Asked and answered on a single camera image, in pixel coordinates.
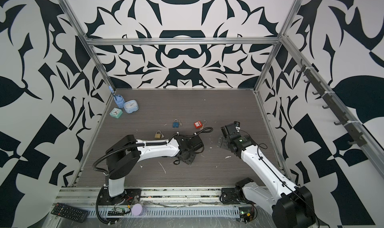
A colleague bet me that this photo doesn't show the brass padlock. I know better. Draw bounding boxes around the brass padlock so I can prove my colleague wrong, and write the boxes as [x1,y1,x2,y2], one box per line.
[155,131,164,139]

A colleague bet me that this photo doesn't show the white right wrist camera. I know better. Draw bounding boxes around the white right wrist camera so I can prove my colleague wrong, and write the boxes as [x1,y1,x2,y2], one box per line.
[234,121,241,130]

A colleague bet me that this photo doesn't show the right electronics board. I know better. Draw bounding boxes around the right electronics board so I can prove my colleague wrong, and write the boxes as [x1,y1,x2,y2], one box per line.
[239,206,258,224]

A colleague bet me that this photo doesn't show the white cable duct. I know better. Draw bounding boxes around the white cable duct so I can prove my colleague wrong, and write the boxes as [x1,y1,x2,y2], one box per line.
[99,207,241,219]

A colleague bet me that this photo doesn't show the wall hook rack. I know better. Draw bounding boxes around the wall hook rack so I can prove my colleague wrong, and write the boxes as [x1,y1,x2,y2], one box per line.
[299,64,368,147]

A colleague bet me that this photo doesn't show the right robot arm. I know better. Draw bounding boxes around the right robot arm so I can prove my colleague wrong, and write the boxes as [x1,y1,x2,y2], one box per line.
[221,122,320,228]

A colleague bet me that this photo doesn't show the red safety padlock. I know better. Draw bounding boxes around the red safety padlock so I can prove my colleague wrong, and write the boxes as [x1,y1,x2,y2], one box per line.
[194,120,207,130]

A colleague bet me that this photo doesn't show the black remote control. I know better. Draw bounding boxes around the black remote control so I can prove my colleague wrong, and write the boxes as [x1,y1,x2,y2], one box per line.
[51,203,89,223]

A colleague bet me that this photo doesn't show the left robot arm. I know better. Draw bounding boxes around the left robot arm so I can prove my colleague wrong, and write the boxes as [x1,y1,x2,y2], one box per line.
[92,127,214,226]

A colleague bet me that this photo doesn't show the purple round disc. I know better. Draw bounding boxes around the purple round disc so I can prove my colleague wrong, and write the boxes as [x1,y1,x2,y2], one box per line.
[131,204,145,216]

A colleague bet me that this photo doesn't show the blue padlock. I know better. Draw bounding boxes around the blue padlock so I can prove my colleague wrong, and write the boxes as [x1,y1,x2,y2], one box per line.
[172,119,182,128]

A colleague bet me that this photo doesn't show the green circuit board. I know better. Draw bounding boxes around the green circuit board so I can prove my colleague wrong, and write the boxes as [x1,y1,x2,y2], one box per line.
[108,207,131,217]

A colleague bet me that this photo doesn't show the green small clock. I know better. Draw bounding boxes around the green small clock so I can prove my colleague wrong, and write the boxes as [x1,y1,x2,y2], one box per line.
[109,108,123,119]

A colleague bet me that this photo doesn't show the light blue alarm clock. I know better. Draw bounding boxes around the light blue alarm clock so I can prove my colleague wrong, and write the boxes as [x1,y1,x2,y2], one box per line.
[124,100,139,114]

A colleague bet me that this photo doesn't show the blue pen holder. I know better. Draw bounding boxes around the blue pen holder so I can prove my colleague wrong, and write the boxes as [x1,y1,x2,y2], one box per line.
[109,86,126,109]

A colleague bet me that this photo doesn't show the aluminium frame corner post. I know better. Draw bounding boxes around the aluminium frame corner post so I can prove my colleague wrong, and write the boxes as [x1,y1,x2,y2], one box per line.
[57,0,116,90]

